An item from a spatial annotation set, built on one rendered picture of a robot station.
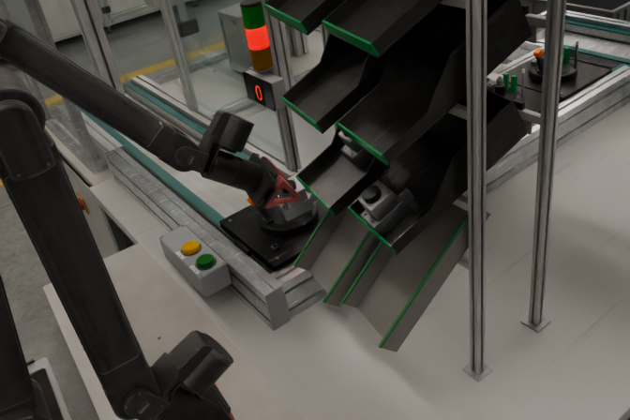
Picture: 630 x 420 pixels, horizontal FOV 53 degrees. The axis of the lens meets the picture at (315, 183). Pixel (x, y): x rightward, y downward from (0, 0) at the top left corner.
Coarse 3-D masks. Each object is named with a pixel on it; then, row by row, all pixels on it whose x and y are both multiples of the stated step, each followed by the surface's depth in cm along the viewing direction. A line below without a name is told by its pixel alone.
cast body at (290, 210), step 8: (296, 184) 126; (280, 192) 126; (288, 192) 125; (304, 192) 125; (304, 200) 126; (312, 200) 129; (280, 208) 127; (288, 208) 126; (296, 208) 126; (304, 208) 127; (312, 208) 128; (288, 216) 127; (296, 216) 128
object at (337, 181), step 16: (336, 144) 116; (320, 160) 116; (336, 160) 116; (304, 176) 116; (320, 176) 115; (336, 176) 113; (352, 176) 111; (368, 176) 107; (320, 192) 112; (336, 192) 110; (352, 192) 106; (336, 208) 106
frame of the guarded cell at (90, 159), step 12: (24, 0) 172; (36, 0) 172; (0, 12) 213; (36, 12) 174; (36, 24) 174; (48, 36) 177; (36, 96) 230; (72, 108) 189; (48, 120) 235; (72, 120) 191; (60, 132) 224; (84, 132) 194; (72, 144) 214; (84, 144) 195; (84, 156) 200; (96, 156) 199; (96, 168) 201; (108, 168) 203
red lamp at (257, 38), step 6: (246, 30) 143; (252, 30) 142; (258, 30) 142; (264, 30) 144; (252, 36) 143; (258, 36) 143; (264, 36) 144; (252, 42) 144; (258, 42) 144; (264, 42) 144; (252, 48) 145; (258, 48) 144; (264, 48) 145
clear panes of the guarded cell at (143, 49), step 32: (0, 0) 209; (64, 0) 225; (96, 0) 232; (128, 0) 239; (32, 32) 189; (64, 32) 229; (128, 32) 243; (160, 32) 251; (128, 64) 248; (160, 64) 256; (64, 128) 216
